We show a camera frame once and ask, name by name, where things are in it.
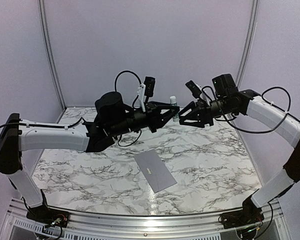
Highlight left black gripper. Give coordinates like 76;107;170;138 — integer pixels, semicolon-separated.
110;101;180;137

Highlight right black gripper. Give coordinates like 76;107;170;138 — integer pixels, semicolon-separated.
176;96;236;129

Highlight green white glue stick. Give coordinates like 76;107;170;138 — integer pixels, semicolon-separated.
169;95;179;123

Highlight grey paper envelope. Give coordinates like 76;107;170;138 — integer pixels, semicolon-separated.
133;150;177;194

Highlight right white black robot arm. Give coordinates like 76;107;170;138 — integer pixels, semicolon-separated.
179;74;300;224

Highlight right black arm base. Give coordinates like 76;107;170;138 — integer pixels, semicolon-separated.
218;209;265;229

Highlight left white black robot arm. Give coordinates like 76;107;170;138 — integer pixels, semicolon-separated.
0;91;180;223

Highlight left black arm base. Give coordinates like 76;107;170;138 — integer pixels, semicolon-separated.
26;208;70;228

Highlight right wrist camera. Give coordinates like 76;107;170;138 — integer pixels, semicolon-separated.
185;80;206;99

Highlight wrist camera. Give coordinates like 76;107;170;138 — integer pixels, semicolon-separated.
137;76;156;112
185;80;206;99

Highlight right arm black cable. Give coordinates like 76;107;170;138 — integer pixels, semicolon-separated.
201;85;292;135

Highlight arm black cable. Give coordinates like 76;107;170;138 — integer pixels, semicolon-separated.
0;70;145;168
201;85;292;135

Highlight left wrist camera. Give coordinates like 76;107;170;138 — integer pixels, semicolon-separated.
137;76;156;112

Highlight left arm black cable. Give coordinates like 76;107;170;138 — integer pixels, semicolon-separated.
0;70;145;168

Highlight right aluminium corner post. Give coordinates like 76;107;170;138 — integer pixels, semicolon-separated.
235;0;260;86

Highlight aluminium corner post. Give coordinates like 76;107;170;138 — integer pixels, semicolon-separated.
235;0;260;86
37;0;67;111

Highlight aluminium front table rail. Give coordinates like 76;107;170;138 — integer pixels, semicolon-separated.
4;197;286;240

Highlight left aluminium corner post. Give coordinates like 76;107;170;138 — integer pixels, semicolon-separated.
37;0;67;111

